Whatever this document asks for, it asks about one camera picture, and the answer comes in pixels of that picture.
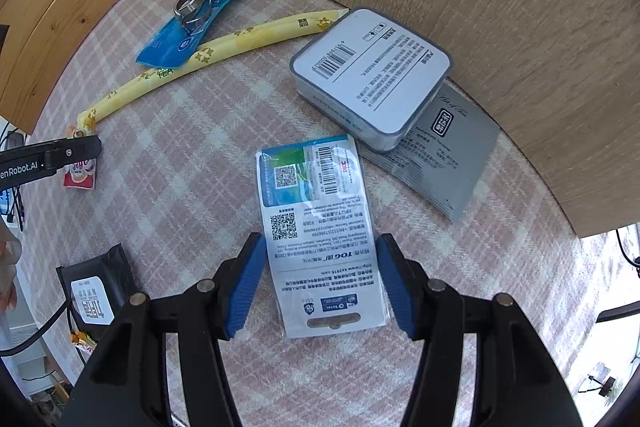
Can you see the grey foil packet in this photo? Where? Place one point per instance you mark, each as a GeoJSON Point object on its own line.
{"type": "Point", "coordinates": [450, 157]}

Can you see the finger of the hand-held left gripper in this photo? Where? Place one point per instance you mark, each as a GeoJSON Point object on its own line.
{"type": "Point", "coordinates": [75, 150]}

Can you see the person's left hand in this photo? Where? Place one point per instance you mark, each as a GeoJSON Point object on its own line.
{"type": "Point", "coordinates": [7, 267]}

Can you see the pink plaid desktop cloth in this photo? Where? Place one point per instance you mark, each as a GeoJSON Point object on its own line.
{"type": "Point", "coordinates": [175, 147]}

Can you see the white card packet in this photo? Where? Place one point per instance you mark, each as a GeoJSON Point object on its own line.
{"type": "Point", "coordinates": [320, 257]}

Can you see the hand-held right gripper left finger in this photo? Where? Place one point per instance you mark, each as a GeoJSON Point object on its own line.
{"type": "Point", "coordinates": [245, 287]}

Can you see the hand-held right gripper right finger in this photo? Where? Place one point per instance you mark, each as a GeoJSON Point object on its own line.
{"type": "Point", "coordinates": [397, 287]}

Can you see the red drink sachet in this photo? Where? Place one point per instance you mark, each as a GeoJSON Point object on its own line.
{"type": "Point", "coordinates": [80, 174]}

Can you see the white tin box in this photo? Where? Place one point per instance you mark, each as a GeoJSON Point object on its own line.
{"type": "Point", "coordinates": [370, 67]}

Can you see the small orange sachet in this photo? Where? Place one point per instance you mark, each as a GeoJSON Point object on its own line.
{"type": "Point", "coordinates": [82, 341]}

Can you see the blue wipe packet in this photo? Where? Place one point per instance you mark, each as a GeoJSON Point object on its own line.
{"type": "Point", "coordinates": [165, 47]}

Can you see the yellow stick packet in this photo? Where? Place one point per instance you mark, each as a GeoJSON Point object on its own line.
{"type": "Point", "coordinates": [225, 44]}

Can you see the black packet with white label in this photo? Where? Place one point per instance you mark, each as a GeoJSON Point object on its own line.
{"type": "Point", "coordinates": [107, 267]}

